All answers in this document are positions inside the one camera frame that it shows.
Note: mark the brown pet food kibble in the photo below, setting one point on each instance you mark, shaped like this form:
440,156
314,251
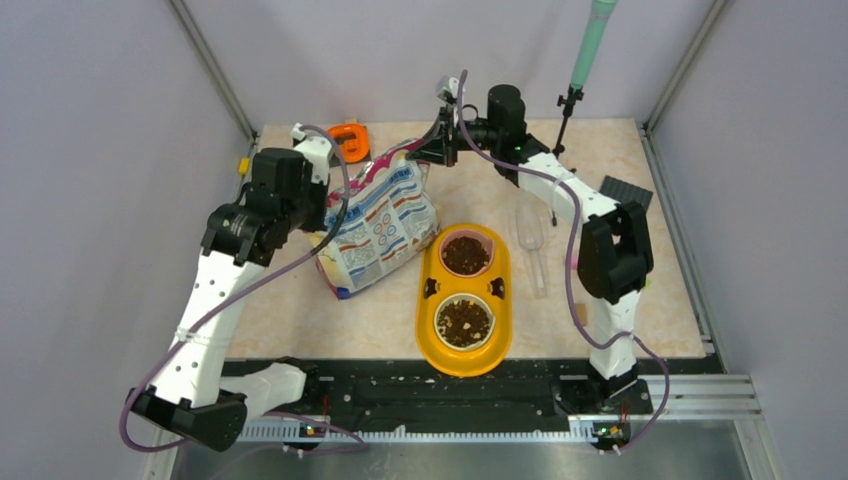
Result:
463,323

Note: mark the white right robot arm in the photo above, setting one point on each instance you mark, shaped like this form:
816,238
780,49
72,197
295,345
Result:
609,248

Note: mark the brown wooden block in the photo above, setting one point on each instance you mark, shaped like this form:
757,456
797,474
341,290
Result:
582,314

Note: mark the black tripod stand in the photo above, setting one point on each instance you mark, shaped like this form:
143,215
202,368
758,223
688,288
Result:
567,102

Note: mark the small yellow wall block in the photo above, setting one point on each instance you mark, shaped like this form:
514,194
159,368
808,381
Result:
243,166

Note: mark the mint green pole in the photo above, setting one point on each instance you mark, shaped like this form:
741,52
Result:
600,13

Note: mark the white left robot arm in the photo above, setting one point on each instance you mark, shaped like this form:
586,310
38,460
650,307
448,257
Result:
278,222

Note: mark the dark grey building baseplate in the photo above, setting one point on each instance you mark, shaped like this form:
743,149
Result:
624,192

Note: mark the clear plastic scoop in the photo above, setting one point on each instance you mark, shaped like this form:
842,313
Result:
531,239

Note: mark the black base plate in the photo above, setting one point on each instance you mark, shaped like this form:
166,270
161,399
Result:
519,395

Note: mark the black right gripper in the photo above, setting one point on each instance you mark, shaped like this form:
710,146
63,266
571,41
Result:
438,148

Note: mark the yellow double pet feeder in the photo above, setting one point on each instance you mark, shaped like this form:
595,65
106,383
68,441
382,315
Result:
494,287

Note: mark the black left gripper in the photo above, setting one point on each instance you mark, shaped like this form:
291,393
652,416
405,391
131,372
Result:
317,180

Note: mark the pink food bowl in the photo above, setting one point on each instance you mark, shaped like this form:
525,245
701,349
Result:
466,253

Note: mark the pink pet food bag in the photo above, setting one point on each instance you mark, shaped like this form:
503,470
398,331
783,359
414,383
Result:
390,218

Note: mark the cream food bowl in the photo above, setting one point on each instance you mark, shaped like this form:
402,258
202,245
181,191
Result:
463,322

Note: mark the aluminium frame rail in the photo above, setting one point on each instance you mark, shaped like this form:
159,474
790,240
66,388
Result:
713,428

